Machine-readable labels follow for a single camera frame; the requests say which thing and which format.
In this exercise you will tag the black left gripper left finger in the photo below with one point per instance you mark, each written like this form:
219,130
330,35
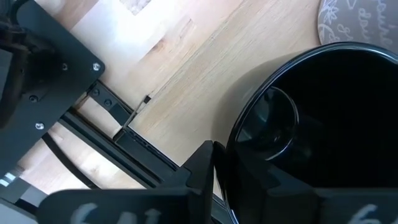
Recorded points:
124,205

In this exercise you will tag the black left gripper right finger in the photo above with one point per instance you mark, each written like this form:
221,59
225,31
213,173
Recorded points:
295,205

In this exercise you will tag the black mug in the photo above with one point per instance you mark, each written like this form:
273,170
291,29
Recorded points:
342,124

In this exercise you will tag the white patterned mug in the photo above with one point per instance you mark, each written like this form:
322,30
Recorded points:
357,21

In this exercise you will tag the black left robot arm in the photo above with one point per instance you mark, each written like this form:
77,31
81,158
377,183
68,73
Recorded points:
18,62

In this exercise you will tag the wooden shelf board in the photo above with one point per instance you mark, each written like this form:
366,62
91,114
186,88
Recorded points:
202,93

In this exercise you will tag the black aluminium table frame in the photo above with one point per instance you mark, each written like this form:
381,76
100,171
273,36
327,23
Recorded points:
109,149

